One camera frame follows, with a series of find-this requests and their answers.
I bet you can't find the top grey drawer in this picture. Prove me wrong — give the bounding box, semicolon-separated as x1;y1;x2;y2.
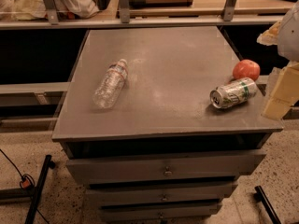
66;149;265;184

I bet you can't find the grey metal bracket middle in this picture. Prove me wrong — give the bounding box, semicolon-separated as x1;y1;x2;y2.
119;0;130;23

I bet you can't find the clear plastic water bottle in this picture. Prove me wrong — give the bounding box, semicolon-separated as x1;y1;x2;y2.
93;59;128;109

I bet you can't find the black stand leg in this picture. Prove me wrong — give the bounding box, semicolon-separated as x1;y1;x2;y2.
24;155;55;224
253;186;282;224

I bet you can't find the bottom grey drawer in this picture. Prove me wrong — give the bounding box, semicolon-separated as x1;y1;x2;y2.
100;202;221;222

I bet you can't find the white cloth bag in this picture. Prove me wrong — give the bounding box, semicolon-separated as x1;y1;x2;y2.
0;0;99;21

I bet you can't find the black stand leg left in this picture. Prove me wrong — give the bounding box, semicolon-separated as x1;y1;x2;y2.
24;155;55;224

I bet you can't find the black cable with orange plug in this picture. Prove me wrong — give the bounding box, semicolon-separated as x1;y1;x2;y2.
0;148;50;224

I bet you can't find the grey drawer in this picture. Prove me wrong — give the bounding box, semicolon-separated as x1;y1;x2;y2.
86;181;237;206
100;202;221;222
66;149;265;184

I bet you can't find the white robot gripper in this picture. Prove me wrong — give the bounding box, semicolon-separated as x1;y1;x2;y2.
257;1;299;120

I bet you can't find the black stand leg right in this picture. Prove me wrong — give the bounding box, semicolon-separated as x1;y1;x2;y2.
253;186;282;224

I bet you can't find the grey metal bracket right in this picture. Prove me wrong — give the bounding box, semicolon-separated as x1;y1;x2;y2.
221;0;237;21

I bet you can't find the green 7up soda can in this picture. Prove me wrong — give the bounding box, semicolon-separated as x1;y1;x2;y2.
210;77;258;109

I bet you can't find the grey metal bracket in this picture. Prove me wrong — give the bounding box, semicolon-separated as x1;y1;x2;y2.
119;0;130;23
221;0;237;21
43;0;59;25

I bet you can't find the grey metal bracket left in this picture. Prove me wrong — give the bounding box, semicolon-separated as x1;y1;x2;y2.
43;0;59;25

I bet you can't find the grey drawer cabinet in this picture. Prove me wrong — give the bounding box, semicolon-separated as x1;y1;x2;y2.
52;26;282;216

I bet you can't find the middle grey drawer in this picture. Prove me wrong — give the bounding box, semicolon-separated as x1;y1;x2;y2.
86;181;237;206

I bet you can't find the orange fruit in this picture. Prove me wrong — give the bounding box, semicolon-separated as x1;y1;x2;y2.
233;59;261;80

